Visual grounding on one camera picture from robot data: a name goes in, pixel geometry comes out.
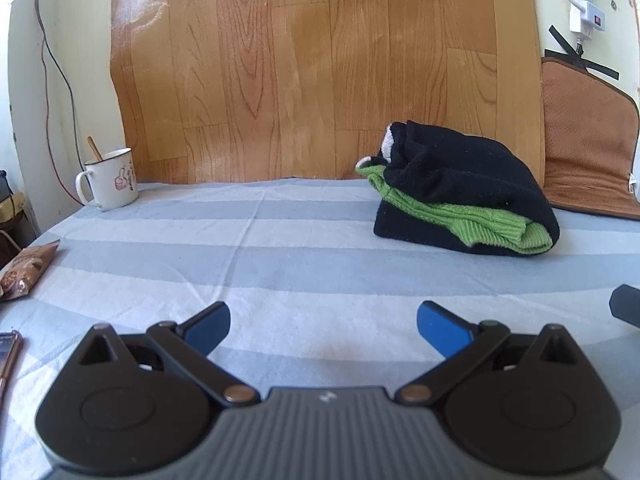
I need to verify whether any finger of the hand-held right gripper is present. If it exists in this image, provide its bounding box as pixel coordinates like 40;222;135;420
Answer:
609;284;640;328

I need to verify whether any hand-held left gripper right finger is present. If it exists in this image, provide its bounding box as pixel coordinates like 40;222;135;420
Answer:
395;301;591;406

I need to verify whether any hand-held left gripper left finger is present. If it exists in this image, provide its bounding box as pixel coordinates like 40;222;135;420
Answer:
65;301;261;407

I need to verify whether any black and green knit sweater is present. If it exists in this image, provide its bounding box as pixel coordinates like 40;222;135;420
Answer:
356;120;561;258

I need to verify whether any blue striped bed sheet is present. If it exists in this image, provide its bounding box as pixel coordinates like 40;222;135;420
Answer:
0;177;640;480

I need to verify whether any brown seat cushion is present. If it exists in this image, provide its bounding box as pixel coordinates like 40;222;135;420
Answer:
541;56;640;220

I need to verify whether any white enamel mug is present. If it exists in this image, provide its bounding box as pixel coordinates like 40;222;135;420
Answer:
75;147;139;212

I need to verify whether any brown snack packet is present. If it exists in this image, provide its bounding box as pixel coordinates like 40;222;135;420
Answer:
0;240;61;302

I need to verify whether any yellow cardboard box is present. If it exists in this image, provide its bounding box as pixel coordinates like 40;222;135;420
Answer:
0;191;32;227

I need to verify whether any black tape cross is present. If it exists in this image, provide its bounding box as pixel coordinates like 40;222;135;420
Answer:
544;25;620;81

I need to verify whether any wooden headboard panel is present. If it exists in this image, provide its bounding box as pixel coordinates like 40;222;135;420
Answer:
109;0;546;183

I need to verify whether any thin wall cable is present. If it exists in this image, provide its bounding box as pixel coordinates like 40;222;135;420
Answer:
34;0;87;206

